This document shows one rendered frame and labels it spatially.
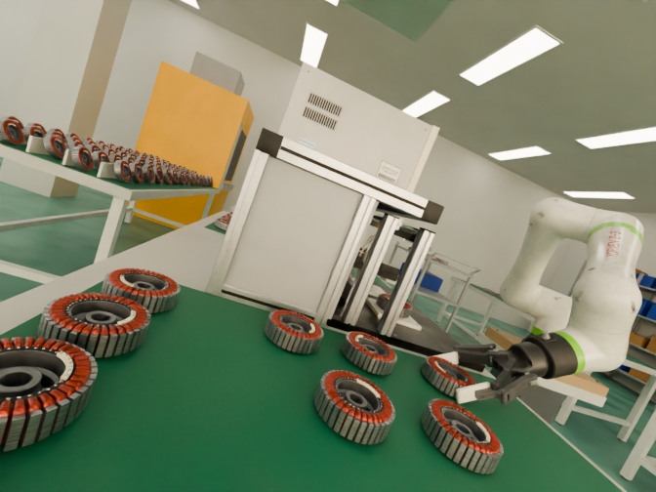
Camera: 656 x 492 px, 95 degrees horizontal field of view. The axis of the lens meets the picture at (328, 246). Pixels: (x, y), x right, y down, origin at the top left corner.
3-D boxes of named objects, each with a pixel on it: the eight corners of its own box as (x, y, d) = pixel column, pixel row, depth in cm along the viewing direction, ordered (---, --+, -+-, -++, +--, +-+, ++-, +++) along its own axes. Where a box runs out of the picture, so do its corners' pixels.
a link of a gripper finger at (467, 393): (488, 393, 61) (490, 396, 60) (456, 401, 60) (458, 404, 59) (487, 381, 60) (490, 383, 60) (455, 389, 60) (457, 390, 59)
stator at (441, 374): (453, 376, 72) (459, 362, 72) (482, 408, 61) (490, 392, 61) (412, 363, 70) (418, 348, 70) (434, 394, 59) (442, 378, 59)
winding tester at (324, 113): (364, 196, 125) (384, 148, 122) (410, 200, 83) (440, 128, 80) (274, 158, 116) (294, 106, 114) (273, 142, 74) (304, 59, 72)
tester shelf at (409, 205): (359, 207, 136) (363, 197, 136) (436, 225, 71) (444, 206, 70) (266, 169, 127) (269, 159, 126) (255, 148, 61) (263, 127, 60)
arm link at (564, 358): (577, 387, 64) (542, 363, 73) (578, 337, 62) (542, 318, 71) (552, 392, 64) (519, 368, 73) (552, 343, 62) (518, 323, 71)
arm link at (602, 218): (581, 235, 103) (599, 202, 97) (630, 250, 96) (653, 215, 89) (574, 255, 91) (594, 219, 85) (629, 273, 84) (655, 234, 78)
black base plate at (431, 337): (394, 294, 145) (396, 289, 145) (482, 372, 83) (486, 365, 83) (304, 263, 135) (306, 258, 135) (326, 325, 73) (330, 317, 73)
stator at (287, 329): (257, 342, 53) (265, 322, 52) (268, 318, 64) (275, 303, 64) (316, 363, 53) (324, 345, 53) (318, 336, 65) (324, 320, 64)
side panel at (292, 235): (322, 322, 74) (372, 199, 70) (324, 328, 71) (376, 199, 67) (207, 288, 67) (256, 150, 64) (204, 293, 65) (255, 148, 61)
